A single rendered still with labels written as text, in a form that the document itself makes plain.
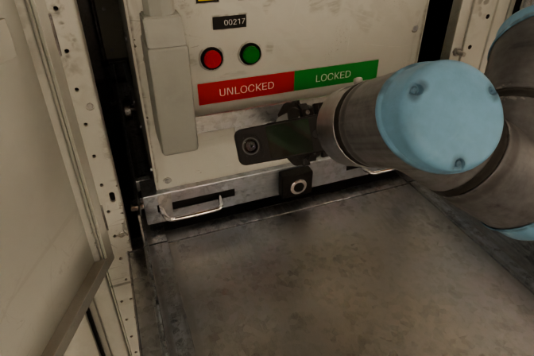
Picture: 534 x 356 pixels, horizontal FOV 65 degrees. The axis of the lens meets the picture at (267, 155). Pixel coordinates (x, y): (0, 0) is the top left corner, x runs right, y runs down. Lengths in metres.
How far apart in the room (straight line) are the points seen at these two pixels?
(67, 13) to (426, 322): 0.61
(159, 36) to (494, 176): 0.37
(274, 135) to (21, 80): 0.30
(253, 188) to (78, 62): 0.36
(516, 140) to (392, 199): 0.46
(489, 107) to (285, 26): 0.38
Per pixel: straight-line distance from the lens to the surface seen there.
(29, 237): 0.59
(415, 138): 0.33
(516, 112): 0.45
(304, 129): 0.50
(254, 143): 0.51
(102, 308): 0.83
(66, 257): 0.67
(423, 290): 0.69
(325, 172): 0.81
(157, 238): 0.75
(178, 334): 0.62
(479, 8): 0.82
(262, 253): 0.70
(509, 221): 0.44
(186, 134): 0.55
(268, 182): 0.76
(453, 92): 0.35
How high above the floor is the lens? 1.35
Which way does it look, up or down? 32 degrees down
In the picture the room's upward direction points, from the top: straight up
